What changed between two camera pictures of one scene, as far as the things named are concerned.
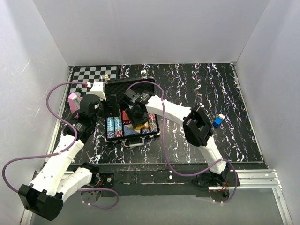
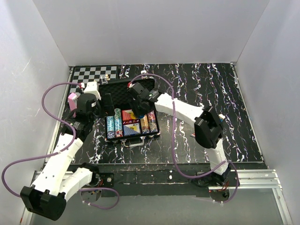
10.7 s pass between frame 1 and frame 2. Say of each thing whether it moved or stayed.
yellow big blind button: moved
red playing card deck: stayed
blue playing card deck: stayed
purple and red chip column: stayed
